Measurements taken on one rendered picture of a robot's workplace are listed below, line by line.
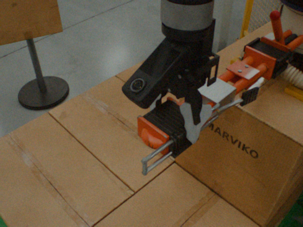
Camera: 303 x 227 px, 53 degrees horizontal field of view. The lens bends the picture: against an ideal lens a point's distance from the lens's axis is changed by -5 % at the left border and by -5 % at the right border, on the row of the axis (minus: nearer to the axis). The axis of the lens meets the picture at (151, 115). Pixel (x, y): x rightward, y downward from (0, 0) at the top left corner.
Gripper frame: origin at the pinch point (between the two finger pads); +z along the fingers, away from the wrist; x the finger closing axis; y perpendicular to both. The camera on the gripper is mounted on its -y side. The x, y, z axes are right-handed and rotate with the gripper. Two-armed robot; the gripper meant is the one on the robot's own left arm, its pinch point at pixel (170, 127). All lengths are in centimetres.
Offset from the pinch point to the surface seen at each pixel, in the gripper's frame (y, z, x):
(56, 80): 54, 104, 170
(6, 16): 21, 29, 140
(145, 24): 175, 106, 195
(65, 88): 54, 104, 156
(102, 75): 86, 107, 152
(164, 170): 23, 54, 22
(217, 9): 165, 57, 103
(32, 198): -20, 53, 44
